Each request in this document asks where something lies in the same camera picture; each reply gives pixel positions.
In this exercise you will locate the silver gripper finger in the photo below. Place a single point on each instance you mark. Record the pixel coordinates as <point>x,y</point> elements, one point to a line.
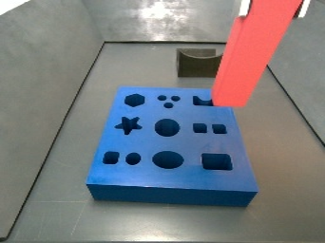
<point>304,8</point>
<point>244,7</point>

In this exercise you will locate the red rectangular block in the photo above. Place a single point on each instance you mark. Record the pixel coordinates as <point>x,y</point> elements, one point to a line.
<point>256,35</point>

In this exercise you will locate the black curved fixture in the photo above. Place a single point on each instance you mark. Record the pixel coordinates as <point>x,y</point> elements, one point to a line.
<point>197,62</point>

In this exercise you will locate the blue foam shape board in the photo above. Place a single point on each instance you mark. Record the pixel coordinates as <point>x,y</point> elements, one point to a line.
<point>172,150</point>

